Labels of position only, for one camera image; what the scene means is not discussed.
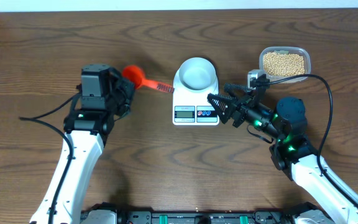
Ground clear plastic container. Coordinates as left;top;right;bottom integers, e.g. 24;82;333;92
259;47;311;80

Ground grey round bowl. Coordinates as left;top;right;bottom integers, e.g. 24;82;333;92
178;57;218;91

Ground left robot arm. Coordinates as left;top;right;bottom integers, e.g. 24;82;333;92
30;64;135;223

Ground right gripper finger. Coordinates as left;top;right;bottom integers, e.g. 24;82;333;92
207;93;237;124
224;83;253;97

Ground white digital kitchen scale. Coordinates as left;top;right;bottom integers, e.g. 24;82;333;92
172;68;219;126

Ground soybeans in container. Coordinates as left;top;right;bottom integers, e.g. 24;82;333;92
262;52;305;77

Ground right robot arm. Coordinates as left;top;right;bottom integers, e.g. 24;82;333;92
207;81;358;223

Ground red measuring scoop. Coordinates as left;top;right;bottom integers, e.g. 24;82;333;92
122;65;175;93

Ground right black cable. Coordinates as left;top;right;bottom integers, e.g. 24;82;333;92
259;73;358;218

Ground left black cable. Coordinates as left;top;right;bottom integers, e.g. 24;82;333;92
19;93;82;224

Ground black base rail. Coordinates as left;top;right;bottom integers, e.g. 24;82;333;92
80;202;333;224

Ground black cable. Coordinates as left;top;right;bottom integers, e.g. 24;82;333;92
19;93;82;224
259;73;358;218

